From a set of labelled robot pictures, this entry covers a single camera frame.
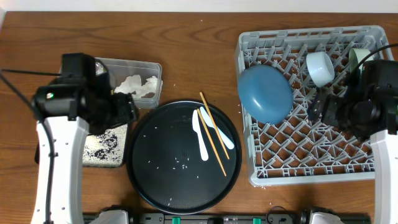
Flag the white tissue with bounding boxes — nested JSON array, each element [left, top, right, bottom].
[[114, 75, 147, 98], [141, 76, 158, 94]]

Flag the round black serving tray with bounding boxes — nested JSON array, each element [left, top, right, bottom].
[[126, 101, 242, 215]]

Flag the wooden chopstick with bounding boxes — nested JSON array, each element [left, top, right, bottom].
[[197, 109, 227, 177], [200, 92, 229, 159]]

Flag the light green bowl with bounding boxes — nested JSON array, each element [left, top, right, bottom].
[[349, 48, 371, 73]]

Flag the white plastic spoon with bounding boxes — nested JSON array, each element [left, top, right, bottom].
[[192, 110, 209, 161], [200, 106, 234, 150]]

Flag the dark blue plate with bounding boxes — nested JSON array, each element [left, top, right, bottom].
[[238, 65, 294, 124]]

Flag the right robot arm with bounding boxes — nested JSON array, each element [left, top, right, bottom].
[[307, 60, 397, 223]]

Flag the light blue saucer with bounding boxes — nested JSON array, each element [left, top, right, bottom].
[[306, 52, 335, 88]]

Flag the clear plastic waste bin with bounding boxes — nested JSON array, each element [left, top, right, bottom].
[[96, 57, 163, 109]]

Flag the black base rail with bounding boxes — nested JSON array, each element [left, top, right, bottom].
[[129, 213, 300, 224]]

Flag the grey dishwasher rack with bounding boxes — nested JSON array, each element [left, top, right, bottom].
[[234, 26, 389, 187]]

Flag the white rice pile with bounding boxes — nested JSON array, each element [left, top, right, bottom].
[[83, 124, 128, 166]]

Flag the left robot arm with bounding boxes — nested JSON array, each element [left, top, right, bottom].
[[31, 53, 138, 223]]

